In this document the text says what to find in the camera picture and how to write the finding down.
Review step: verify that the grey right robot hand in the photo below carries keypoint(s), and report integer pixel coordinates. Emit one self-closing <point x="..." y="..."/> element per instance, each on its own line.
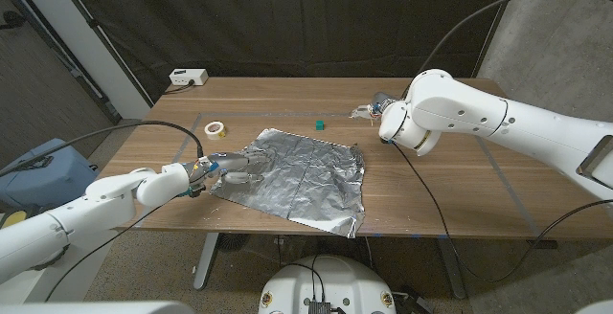
<point x="376" y="105"/>

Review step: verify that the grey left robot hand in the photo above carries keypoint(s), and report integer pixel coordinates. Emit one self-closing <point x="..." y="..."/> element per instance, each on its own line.
<point x="230" y="161"/>

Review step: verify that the crinkled aluminum foil sheet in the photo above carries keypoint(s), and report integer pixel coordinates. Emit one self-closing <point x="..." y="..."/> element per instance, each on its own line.
<point x="306" y="180"/>

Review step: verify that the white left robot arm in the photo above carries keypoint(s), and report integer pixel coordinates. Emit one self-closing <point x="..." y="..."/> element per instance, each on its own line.
<point x="96" y="204"/>

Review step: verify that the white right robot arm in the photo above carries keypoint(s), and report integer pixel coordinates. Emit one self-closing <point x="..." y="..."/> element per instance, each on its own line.
<point x="479" y="113"/>

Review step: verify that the white tape roll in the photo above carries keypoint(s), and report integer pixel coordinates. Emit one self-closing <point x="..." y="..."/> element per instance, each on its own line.
<point x="215" y="133"/>

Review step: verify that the small green cube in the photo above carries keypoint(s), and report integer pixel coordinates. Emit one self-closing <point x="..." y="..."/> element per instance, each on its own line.
<point x="319" y="125"/>

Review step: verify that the black round floor object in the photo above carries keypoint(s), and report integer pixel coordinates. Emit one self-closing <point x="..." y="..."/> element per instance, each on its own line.
<point x="233" y="241"/>

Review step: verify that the white power box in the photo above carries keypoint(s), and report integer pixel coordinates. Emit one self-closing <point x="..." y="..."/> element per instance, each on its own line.
<point x="188" y="76"/>

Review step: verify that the grey table leg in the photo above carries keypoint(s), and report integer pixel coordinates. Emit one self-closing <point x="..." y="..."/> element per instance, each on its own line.
<point x="452" y="268"/>
<point x="206" y="261"/>

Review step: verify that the black backdrop curtain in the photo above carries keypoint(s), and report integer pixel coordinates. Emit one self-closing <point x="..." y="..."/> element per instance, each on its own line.
<point x="287" y="17"/>

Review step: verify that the black backdrop stand pole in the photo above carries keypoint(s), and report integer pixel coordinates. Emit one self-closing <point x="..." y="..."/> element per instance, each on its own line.
<point x="499" y="17"/>
<point x="98" y="28"/>

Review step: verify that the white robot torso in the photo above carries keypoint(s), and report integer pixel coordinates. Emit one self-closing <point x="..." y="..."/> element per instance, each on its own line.
<point x="330" y="280"/>

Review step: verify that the blue plastic container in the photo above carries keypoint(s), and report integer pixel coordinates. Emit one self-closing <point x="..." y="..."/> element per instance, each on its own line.
<point x="48" y="182"/>

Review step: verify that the black flat device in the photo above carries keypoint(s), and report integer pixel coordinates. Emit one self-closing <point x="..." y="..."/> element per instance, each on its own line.
<point x="33" y="163"/>

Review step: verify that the yellow oval pad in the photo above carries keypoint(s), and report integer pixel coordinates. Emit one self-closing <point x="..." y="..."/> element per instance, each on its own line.
<point x="14" y="218"/>

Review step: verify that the dark door frame rail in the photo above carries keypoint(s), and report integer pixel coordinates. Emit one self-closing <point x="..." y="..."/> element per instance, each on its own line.
<point x="91" y="88"/>

